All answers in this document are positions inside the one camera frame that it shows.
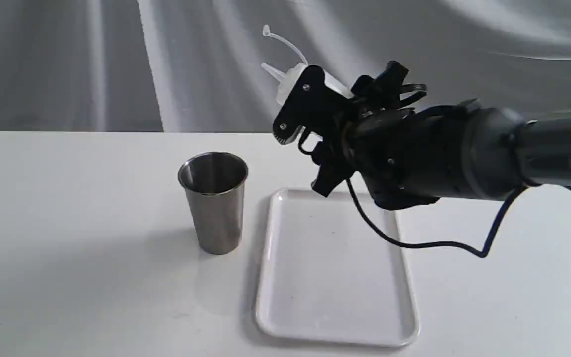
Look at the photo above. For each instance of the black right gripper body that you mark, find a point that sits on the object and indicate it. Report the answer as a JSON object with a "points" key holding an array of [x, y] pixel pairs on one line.
{"points": [[311, 107]]}

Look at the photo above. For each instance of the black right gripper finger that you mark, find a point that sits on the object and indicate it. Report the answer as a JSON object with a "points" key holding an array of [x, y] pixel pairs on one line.
{"points": [[334, 168], [387, 91]]}

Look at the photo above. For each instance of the stainless steel cup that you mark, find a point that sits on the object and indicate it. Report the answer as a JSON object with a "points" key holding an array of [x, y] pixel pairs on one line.
{"points": [[214, 185]]}

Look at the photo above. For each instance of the clear plastic squeeze bottle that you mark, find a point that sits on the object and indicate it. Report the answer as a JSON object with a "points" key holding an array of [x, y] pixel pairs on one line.
{"points": [[288, 79]]}

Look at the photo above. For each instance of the grey draped backdrop cloth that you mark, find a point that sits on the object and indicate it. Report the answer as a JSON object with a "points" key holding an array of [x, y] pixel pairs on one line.
{"points": [[195, 65]]}

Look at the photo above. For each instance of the white plastic tray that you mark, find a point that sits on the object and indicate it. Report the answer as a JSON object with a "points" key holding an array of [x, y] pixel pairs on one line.
{"points": [[327, 277]]}

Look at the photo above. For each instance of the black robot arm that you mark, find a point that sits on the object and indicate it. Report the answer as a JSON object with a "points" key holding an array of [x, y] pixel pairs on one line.
{"points": [[407, 157]]}

